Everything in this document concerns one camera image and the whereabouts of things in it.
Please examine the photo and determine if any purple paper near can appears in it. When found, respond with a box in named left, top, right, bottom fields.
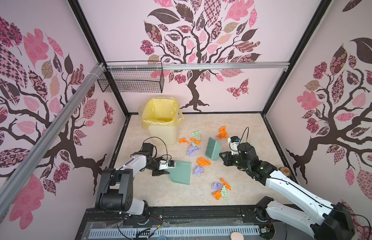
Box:
left=187, top=146, right=200, bottom=156

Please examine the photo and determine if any mint green hand broom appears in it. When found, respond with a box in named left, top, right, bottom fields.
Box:
left=205, top=138, right=222, bottom=161

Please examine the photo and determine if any orange paper strip front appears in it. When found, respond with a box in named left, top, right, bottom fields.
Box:
left=221, top=178, right=232, bottom=191

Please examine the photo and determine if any purple crumpled paper centre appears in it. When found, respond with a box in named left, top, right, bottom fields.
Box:
left=193, top=165, right=205, bottom=175

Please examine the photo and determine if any aluminium rail bar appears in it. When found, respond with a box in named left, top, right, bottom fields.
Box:
left=0, top=63, right=105, bottom=220

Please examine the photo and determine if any large orange crumpled paper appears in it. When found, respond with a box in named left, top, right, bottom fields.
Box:
left=216, top=126, right=229, bottom=139

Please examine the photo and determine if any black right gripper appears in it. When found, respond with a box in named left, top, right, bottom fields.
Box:
left=218, top=150, right=249, bottom=172

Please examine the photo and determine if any pink round disc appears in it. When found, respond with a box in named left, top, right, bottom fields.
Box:
left=230, top=232, right=245, bottom=240

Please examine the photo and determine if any green paper front cluster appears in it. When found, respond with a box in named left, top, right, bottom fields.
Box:
left=221, top=186, right=230, bottom=203

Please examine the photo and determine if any green crumpled paper far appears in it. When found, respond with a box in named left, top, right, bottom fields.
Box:
left=192, top=131, right=202, bottom=139

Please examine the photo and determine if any purple paper front cluster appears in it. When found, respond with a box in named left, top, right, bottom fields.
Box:
left=212, top=182, right=224, bottom=192

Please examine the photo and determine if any orange paper near can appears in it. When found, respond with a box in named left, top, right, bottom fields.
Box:
left=190, top=138, right=201, bottom=145

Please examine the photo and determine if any flat orange crumpled paper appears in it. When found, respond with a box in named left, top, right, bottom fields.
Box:
left=197, top=157, right=212, bottom=167

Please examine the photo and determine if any mint green dustpan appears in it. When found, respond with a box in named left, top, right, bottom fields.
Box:
left=169, top=161, right=192, bottom=185

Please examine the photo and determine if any orange paper front cluster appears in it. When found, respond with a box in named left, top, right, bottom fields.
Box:
left=212, top=191, right=223, bottom=201

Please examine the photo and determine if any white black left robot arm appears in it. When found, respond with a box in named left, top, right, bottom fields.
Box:
left=95, top=143, right=176, bottom=216

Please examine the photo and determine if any green beverage can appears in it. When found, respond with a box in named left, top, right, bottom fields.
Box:
left=279, top=167, right=291, bottom=178

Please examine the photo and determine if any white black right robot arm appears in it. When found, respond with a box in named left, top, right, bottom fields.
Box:
left=220, top=137, right=355, bottom=240

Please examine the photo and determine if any white slotted cable duct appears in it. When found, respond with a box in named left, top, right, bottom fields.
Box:
left=88, top=226, right=260, bottom=240

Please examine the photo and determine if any yellow lined trash bin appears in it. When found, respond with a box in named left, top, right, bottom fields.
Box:
left=139, top=97, right=185, bottom=146

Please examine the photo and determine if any black wire basket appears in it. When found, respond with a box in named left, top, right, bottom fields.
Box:
left=98, top=60, right=165, bottom=94

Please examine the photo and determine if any small orange paper scrap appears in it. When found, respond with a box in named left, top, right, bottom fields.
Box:
left=179, top=138, right=190, bottom=144

